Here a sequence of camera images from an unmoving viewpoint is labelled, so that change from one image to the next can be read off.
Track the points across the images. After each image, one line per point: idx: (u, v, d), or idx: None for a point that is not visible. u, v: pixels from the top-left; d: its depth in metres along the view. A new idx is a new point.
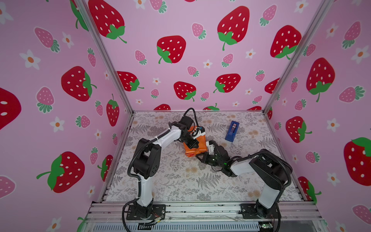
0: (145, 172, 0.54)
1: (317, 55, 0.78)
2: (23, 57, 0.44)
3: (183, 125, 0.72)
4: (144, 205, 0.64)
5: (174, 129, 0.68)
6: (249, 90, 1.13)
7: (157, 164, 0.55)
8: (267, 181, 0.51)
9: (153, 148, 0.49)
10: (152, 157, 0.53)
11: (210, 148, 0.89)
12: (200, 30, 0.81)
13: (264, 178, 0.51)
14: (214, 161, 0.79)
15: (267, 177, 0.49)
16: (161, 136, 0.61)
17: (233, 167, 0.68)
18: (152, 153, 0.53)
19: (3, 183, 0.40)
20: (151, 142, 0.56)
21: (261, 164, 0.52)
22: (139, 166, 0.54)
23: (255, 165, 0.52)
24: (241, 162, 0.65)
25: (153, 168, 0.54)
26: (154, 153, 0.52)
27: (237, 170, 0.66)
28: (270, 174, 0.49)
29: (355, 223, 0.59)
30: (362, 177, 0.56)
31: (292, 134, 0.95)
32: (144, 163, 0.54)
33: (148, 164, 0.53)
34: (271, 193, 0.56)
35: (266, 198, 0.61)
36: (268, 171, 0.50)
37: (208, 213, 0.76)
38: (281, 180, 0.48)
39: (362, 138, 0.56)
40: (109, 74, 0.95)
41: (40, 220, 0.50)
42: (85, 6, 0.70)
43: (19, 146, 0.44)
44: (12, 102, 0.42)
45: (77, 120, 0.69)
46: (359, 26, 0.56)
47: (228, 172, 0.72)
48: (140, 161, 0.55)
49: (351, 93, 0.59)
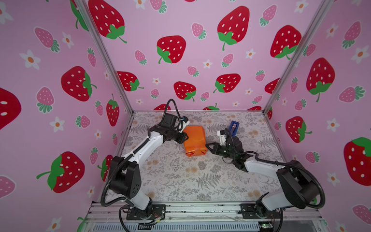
0: (124, 193, 0.46)
1: (317, 55, 0.78)
2: (23, 57, 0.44)
3: (164, 130, 0.64)
4: (140, 209, 0.63)
5: (154, 136, 0.59)
6: (249, 90, 1.13)
7: (137, 182, 0.48)
8: (289, 196, 0.47)
9: (130, 166, 0.45)
10: (130, 178, 0.45)
11: (221, 139, 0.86)
12: (200, 30, 0.81)
13: (287, 192, 0.47)
14: (224, 152, 0.75)
15: (292, 193, 0.45)
16: (136, 150, 0.52)
17: (247, 164, 0.64)
18: (129, 172, 0.45)
19: (3, 183, 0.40)
20: (126, 160, 0.47)
21: (291, 179, 0.46)
22: (119, 187, 0.46)
23: (284, 179, 0.46)
24: (259, 163, 0.59)
25: (135, 188, 0.48)
26: (131, 172, 0.45)
27: (251, 167, 0.62)
28: (298, 192, 0.44)
29: (355, 224, 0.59)
30: (362, 177, 0.56)
31: (292, 134, 0.95)
32: (122, 184, 0.47)
33: (127, 184, 0.45)
34: (279, 201, 0.55)
35: (269, 200, 0.61)
36: (297, 188, 0.45)
37: (208, 213, 0.76)
38: (306, 199, 0.44)
39: (363, 138, 0.56)
40: (109, 74, 0.95)
41: (41, 220, 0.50)
42: (85, 6, 0.70)
43: (19, 146, 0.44)
44: (12, 102, 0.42)
45: (77, 120, 0.69)
46: (359, 26, 0.57)
47: (238, 165, 0.68)
48: (118, 181, 0.47)
49: (351, 93, 0.59)
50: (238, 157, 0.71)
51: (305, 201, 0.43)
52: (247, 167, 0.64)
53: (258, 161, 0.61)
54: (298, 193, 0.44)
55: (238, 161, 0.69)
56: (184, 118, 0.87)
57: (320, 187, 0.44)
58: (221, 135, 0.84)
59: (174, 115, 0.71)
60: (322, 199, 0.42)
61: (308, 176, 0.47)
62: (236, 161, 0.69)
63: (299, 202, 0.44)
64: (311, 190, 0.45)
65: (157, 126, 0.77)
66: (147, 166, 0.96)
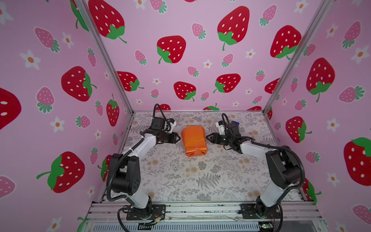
0: (126, 189, 0.47)
1: (317, 55, 0.78)
2: (23, 57, 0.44)
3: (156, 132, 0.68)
4: (142, 207, 0.63)
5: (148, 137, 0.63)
6: (249, 90, 1.13)
7: (137, 177, 0.49)
8: (273, 177, 0.52)
9: (131, 161, 0.48)
10: (131, 172, 0.47)
11: (220, 129, 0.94)
12: (200, 30, 0.81)
13: (272, 172, 0.51)
14: (224, 140, 0.81)
15: (276, 173, 0.50)
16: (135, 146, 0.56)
17: (242, 146, 0.68)
18: (131, 166, 0.47)
19: (3, 183, 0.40)
20: (125, 157, 0.51)
21: (278, 161, 0.50)
22: (120, 185, 0.47)
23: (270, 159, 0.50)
24: (254, 145, 0.63)
25: (135, 183, 0.49)
26: (132, 166, 0.47)
27: (246, 150, 0.66)
28: (281, 172, 0.49)
29: (356, 224, 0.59)
30: (362, 177, 0.56)
31: (292, 134, 0.95)
32: (123, 180, 0.48)
33: (129, 180, 0.48)
34: (274, 193, 0.57)
35: (266, 194, 0.62)
36: (281, 169, 0.49)
37: (208, 213, 0.76)
38: (287, 179, 0.48)
39: (363, 138, 0.56)
40: (109, 74, 0.95)
41: (41, 219, 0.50)
42: (85, 6, 0.70)
43: (19, 146, 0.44)
44: (12, 102, 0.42)
45: (77, 120, 0.69)
46: (359, 26, 0.56)
47: (235, 146, 0.72)
48: (118, 179, 0.48)
49: (351, 93, 0.59)
50: (235, 138, 0.76)
51: (285, 181, 0.48)
52: (243, 150, 0.68)
53: (253, 144, 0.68)
54: (281, 172, 0.49)
55: (234, 142, 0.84)
56: (170, 120, 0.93)
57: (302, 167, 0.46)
58: (219, 125, 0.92)
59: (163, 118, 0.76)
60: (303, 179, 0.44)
61: (294, 161, 0.51)
62: (233, 143, 0.76)
63: (280, 181, 0.49)
64: (293, 172, 0.49)
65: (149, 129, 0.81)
66: (147, 166, 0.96)
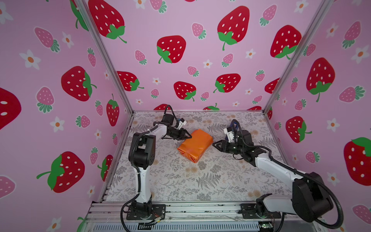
0: (144, 162, 0.58)
1: (317, 55, 0.78)
2: (23, 57, 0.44)
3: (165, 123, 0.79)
4: (145, 200, 0.65)
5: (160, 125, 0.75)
6: (249, 90, 1.13)
7: (154, 153, 0.60)
8: (298, 209, 0.45)
9: (149, 137, 0.62)
10: (149, 147, 0.58)
11: (230, 137, 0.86)
12: (200, 30, 0.81)
13: (297, 202, 0.45)
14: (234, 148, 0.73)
15: (303, 206, 0.43)
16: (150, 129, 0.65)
17: (257, 160, 0.61)
18: (148, 142, 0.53)
19: (3, 183, 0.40)
20: (144, 135, 0.62)
21: (306, 193, 0.42)
22: (138, 157, 0.58)
23: (299, 190, 0.43)
24: (273, 164, 0.55)
25: (151, 158, 0.59)
26: (149, 142, 0.59)
27: (261, 165, 0.59)
28: (309, 206, 0.42)
29: (356, 224, 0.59)
30: (362, 177, 0.56)
31: (292, 134, 0.95)
32: (142, 153, 0.59)
33: (147, 153, 0.59)
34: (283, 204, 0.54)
35: (274, 204, 0.59)
36: (309, 201, 0.42)
37: (208, 213, 0.76)
38: (315, 214, 0.42)
39: (363, 138, 0.56)
40: (109, 74, 0.95)
41: (41, 219, 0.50)
42: (85, 6, 0.70)
43: (19, 145, 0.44)
44: (12, 102, 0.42)
45: (77, 120, 0.69)
46: (360, 26, 0.56)
47: (249, 157, 0.64)
48: (138, 153, 0.59)
49: (351, 93, 0.59)
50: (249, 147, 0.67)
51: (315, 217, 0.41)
52: (257, 164, 0.61)
53: (272, 161, 0.57)
54: (311, 207, 0.42)
55: (248, 152, 0.68)
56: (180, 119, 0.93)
57: (339, 205, 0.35)
58: (228, 131, 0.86)
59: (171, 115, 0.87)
60: (340, 221, 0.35)
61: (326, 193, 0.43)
62: (246, 152, 0.68)
63: (307, 215, 0.43)
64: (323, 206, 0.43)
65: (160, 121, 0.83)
66: None
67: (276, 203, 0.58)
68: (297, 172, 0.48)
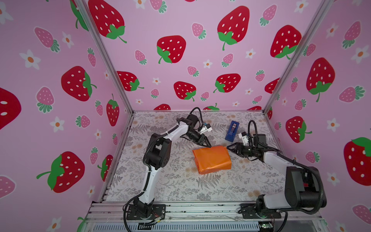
0: (157, 163, 0.60)
1: (317, 55, 0.78)
2: (23, 57, 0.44)
3: (191, 122, 0.78)
4: (146, 201, 0.65)
5: (182, 123, 0.74)
6: (249, 90, 1.13)
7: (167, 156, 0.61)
8: (287, 194, 0.49)
9: (166, 141, 0.59)
10: (164, 150, 0.59)
11: (243, 140, 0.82)
12: (200, 30, 0.81)
13: (288, 188, 0.48)
14: (249, 151, 0.78)
15: (291, 190, 0.46)
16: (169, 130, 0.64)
17: (264, 153, 0.66)
18: (164, 146, 0.59)
19: (3, 183, 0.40)
20: (161, 137, 0.62)
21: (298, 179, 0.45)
22: (152, 158, 0.61)
23: (291, 176, 0.46)
24: (278, 157, 0.61)
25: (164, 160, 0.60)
26: (165, 146, 0.59)
27: (267, 159, 0.64)
28: (297, 191, 0.44)
29: (356, 224, 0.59)
30: (362, 177, 0.56)
31: (292, 134, 0.95)
32: (157, 155, 0.60)
33: (162, 156, 0.59)
34: (279, 201, 0.56)
35: (272, 199, 0.61)
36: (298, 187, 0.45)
37: (208, 213, 0.76)
38: (302, 201, 0.44)
39: (363, 138, 0.56)
40: (109, 74, 0.95)
41: (41, 219, 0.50)
42: (85, 6, 0.70)
43: (19, 145, 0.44)
44: (12, 102, 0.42)
45: (77, 120, 0.69)
46: (359, 26, 0.56)
47: (258, 152, 0.70)
48: (153, 153, 0.61)
49: (351, 93, 0.59)
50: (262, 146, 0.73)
51: (300, 202, 0.43)
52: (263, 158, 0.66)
53: (278, 155, 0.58)
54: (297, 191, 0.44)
55: (258, 149, 0.73)
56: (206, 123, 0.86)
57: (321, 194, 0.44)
58: (243, 135, 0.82)
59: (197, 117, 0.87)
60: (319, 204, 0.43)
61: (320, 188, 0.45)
62: (257, 149, 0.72)
63: (292, 199, 0.46)
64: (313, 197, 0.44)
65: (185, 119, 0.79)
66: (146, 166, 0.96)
67: (274, 197, 0.60)
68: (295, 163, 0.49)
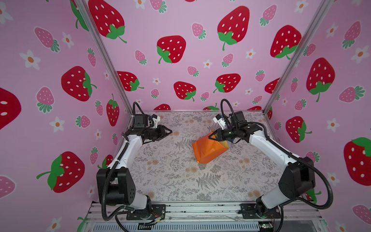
0: (122, 202, 0.45)
1: (317, 55, 0.78)
2: (23, 57, 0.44)
3: (140, 131, 0.63)
4: (142, 208, 0.63)
5: (132, 138, 0.58)
6: (249, 90, 1.13)
7: (132, 184, 0.47)
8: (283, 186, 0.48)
9: (120, 173, 0.44)
10: (124, 184, 0.44)
11: (220, 123, 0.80)
12: (200, 30, 0.81)
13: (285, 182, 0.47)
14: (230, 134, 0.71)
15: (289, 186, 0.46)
16: (120, 155, 0.51)
17: (251, 137, 0.58)
18: (121, 179, 0.44)
19: (3, 183, 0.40)
20: (113, 169, 0.46)
21: (297, 176, 0.43)
22: (115, 198, 0.45)
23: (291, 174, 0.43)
24: (268, 143, 0.54)
25: (132, 191, 0.47)
26: (123, 178, 0.44)
27: (255, 143, 0.57)
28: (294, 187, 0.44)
29: (356, 224, 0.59)
30: (362, 177, 0.56)
31: (292, 134, 0.95)
32: (118, 193, 0.45)
33: (124, 191, 0.44)
34: (278, 196, 0.56)
35: (270, 198, 0.60)
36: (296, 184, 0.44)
37: (208, 213, 0.76)
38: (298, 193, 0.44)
39: (363, 138, 0.56)
40: (109, 74, 0.95)
41: (41, 219, 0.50)
42: (85, 6, 0.70)
43: (20, 146, 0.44)
44: (12, 102, 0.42)
45: (77, 120, 0.69)
46: (359, 26, 0.56)
47: (242, 132, 0.61)
48: (112, 193, 0.45)
49: (351, 93, 0.59)
50: (242, 124, 0.67)
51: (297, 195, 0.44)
52: (249, 140, 0.59)
53: (268, 140, 0.55)
54: (297, 187, 0.44)
55: (241, 129, 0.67)
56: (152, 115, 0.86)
57: (330, 189, 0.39)
58: (218, 120, 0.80)
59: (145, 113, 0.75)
60: (328, 202, 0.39)
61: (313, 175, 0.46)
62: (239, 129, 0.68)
63: (291, 193, 0.46)
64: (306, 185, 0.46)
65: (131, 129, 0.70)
66: (147, 166, 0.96)
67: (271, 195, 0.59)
68: (292, 155, 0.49)
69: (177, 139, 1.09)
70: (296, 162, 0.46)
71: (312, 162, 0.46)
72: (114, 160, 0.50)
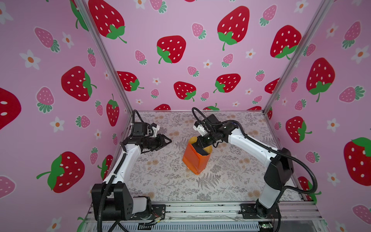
0: (119, 218, 0.42)
1: (317, 55, 0.78)
2: (23, 57, 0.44)
3: (138, 140, 0.60)
4: (142, 210, 0.63)
5: (130, 149, 0.56)
6: (249, 90, 1.13)
7: (129, 199, 0.45)
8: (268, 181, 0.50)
9: (116, 190, 0.41)
10: (121, 200, 0.41)
11: (199, 131, 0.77)
12: (200, 30, 0.81)
13: (270, 177, 0.48)
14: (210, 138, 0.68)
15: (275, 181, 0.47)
16: (117, 169, 0.47)
17: (230, 137, 0.57)
18: (117, 195, 0.41)
19: (3, 183, 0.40)
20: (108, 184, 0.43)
21: (280, 170, 0.45)
22: (111, 214, 0.42)
23: (275, 169, 0.45)
24: (248, 141, 0.54)
25: (129, 206, 0.44)
26: (120, 194, 0.41)
27: (235, 142, 0.56)
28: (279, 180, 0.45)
29: (356, 224, 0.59)
30: (362, 177, 0.56)
31: (292, 134, 0.95)
32: (115, 209, 0.43)
33: (121, 207, 0.42)
34: (273, 195, 0.56)
35: (266, 197, 0.61)
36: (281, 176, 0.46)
37: (208, 213, 0.76)
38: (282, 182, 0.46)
39: (363, 138, 0.56)
40: (109, 74, 0.95)
41: (41, 220, 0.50)
42: (85, 6, 0.70)
43: (20, 146, 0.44)
44: (12, 102, 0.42)
45: (77, 120, 0.69)
46: (359, 26, 0.56)
47: (220, 134, 0.59)
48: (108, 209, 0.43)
49: (351, 93, 0.59)
50: (217, 125, 0.66)
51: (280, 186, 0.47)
52: (229, 140, 0.58)
53: (247, 138, 0.56)
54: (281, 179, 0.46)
55: (219, 131, 0.61)
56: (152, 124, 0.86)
57: (312, 175, 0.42)
58: (197, 126, 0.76)
59: (144, 122, 0.68)
60: (315, 186, 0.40)
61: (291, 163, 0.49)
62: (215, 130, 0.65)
63: (277, 184, 0.48)
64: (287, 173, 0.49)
65: (130, 137, 0.61)
66: (147, 166, 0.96)
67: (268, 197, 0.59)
68: (272, 150, 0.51)
69: (177, 139, 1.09)
70: (277, 155, 0.48)
71: (289, 152, 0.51)
72: (110, 174, 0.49)
